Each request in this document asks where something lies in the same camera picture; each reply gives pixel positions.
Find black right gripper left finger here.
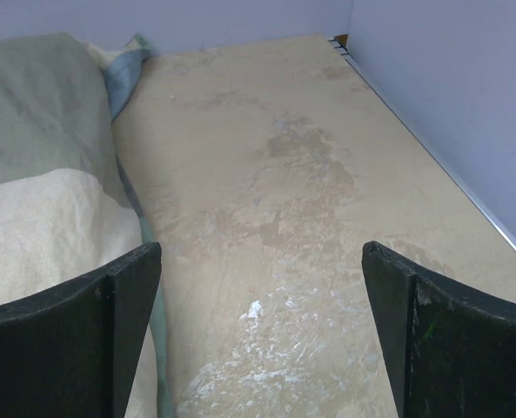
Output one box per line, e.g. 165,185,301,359
0,242,162,417

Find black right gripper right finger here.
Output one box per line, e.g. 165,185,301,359
361,241,516,417

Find green beige blue pillowcase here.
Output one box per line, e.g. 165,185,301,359
0,33,172,417

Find aluminium table edge rail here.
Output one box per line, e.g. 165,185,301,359
326,35,516,252

